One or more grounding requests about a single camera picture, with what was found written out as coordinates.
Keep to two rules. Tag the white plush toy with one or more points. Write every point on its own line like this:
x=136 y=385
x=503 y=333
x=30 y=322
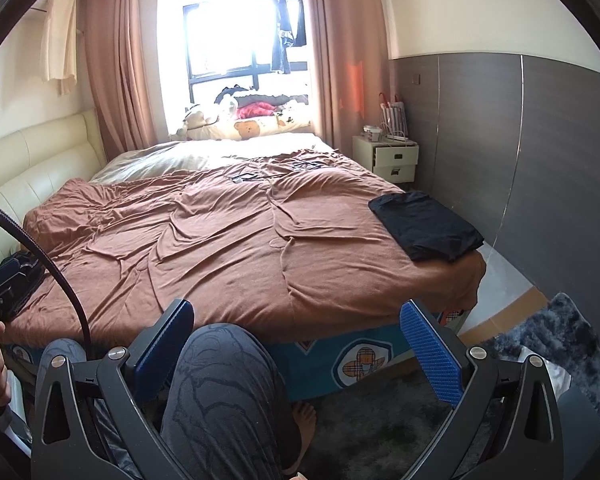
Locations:
x=195 y=120

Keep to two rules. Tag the white rack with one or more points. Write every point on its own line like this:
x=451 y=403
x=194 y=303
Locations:
x=395 y=120

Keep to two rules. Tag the black pants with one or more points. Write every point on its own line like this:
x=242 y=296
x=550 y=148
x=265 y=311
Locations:
x=425 y=225

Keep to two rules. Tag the grey shaggy rug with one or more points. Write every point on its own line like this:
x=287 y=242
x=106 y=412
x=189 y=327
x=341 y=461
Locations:
x=380 y=435

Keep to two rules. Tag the cream duvet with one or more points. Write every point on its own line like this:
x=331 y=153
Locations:
x=180 y=157

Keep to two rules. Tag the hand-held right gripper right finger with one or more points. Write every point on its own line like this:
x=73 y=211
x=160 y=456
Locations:
x=430 y=355

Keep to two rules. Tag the brown blanket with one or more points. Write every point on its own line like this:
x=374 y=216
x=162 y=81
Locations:
x=205 y=240

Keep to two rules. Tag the bear print pillow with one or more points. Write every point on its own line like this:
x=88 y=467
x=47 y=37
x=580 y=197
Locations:
x=247 y=129

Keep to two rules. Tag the white plastic bag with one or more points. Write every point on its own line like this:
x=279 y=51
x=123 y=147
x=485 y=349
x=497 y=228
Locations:
x=545 y=370

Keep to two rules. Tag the cream padded headboard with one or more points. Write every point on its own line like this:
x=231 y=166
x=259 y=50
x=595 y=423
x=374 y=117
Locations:
x=45 y=160

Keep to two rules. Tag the pink curtain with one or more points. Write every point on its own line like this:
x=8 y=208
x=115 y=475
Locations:
x=125 y=60
x=345 y=35

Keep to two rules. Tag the window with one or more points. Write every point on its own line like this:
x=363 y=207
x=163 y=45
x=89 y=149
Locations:
x=220 y=40

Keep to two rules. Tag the white nightstand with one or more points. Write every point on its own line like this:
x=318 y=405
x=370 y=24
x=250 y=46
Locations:
x=395 y=160

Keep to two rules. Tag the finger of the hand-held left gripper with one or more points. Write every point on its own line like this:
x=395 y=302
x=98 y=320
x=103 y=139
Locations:
x=15 y=270

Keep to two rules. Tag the red cloth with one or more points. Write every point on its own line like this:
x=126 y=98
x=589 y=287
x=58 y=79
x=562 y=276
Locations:
x=255 y=110

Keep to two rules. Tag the cream hanging cloth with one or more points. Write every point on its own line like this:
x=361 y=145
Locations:
x=57 y=35

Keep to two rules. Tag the person's foot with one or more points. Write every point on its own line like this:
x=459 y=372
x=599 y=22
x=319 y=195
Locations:
x=302 y=425

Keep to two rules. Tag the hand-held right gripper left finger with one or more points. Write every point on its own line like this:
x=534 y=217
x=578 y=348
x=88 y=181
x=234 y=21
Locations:
x=162 y=350

